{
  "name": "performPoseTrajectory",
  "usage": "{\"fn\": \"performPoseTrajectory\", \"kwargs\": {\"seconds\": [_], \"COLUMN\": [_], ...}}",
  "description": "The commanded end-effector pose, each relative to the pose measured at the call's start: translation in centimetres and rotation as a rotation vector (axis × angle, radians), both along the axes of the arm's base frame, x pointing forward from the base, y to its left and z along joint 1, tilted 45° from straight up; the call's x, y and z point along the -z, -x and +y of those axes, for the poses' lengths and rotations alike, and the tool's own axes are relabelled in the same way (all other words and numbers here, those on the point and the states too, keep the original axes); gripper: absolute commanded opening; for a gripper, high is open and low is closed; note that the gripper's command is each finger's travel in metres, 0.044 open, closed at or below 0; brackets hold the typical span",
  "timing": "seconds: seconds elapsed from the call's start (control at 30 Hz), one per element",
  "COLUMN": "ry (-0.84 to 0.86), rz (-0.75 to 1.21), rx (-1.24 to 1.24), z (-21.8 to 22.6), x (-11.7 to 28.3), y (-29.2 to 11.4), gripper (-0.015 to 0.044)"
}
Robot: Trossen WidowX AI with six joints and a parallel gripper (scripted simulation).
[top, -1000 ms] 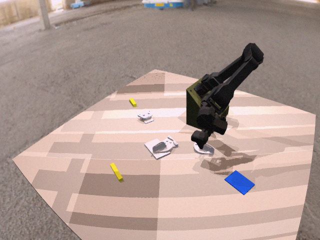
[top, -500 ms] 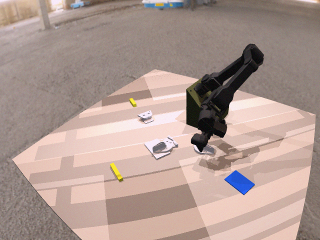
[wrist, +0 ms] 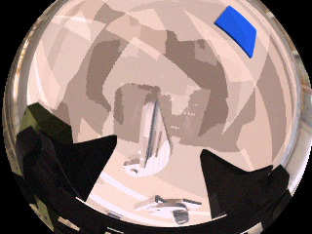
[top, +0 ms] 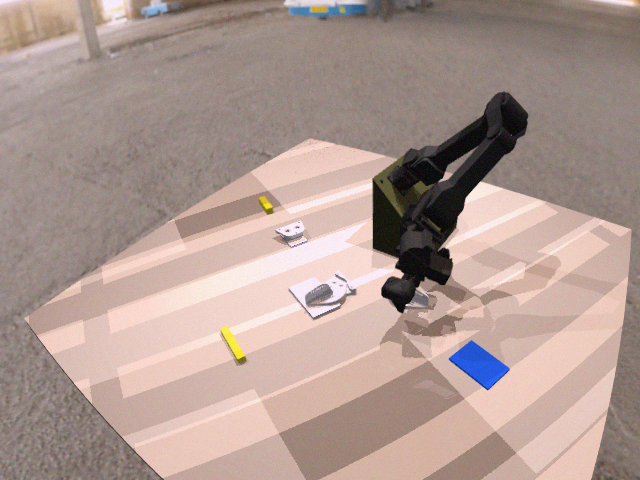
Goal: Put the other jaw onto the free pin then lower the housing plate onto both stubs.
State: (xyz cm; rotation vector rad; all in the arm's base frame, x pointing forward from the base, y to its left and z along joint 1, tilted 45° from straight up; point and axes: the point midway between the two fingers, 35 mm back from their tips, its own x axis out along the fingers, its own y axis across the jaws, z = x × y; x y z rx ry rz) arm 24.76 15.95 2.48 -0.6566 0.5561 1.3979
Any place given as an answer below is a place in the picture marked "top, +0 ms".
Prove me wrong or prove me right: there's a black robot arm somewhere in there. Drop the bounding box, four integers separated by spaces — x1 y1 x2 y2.
387 91 528 285

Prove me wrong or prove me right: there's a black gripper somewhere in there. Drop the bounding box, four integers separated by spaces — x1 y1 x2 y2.
381 244 421 313

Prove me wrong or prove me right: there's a blue flat rectangular plate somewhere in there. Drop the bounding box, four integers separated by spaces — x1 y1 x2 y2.
449 340 509 390

